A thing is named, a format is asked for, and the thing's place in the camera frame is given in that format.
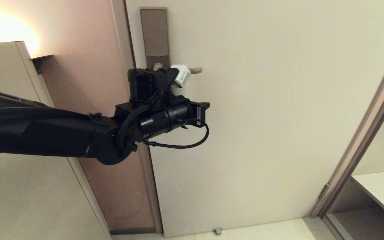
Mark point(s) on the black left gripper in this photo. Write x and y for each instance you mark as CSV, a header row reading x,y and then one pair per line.
x,y
165,121

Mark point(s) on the brown skirting board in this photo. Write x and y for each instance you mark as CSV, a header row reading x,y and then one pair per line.
x,y
132,231

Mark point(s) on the closet base board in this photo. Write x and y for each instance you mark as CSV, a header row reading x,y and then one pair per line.
x,y
362,226

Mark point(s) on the small closet frame bracket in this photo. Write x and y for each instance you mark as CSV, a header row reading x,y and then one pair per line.
x,y
324,191

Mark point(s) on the dark brown wall ledge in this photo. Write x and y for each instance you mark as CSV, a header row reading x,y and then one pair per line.
x,y
40,62

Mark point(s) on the white room door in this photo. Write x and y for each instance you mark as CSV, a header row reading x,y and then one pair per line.
x,y
262,150

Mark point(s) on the black left camera bracket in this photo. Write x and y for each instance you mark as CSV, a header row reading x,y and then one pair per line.
x,y
169,80

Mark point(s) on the small metal floor doorstop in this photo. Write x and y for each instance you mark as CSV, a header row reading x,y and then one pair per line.
x,y
217,231

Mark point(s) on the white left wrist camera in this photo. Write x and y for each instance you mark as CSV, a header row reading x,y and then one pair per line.
x,y
181,76

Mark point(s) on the brown door lock plate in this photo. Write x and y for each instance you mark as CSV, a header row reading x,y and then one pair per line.
x,y
154,33

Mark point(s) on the beige cabinet panel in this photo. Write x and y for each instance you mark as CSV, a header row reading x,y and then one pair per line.
x,y
28,200

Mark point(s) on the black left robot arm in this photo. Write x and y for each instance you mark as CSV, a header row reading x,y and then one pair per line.
x,y
45,133

